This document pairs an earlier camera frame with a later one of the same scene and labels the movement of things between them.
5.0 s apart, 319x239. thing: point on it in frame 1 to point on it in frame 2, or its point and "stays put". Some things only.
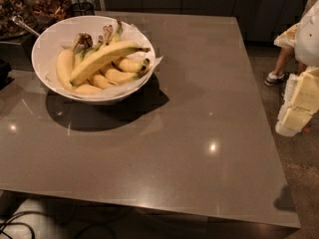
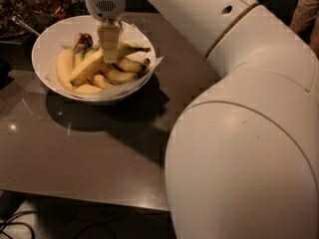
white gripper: [308, 39] to [105, 4]
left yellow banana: [65, 63] stays put
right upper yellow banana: [132, 64] stays put
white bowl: [92, 58] stays put
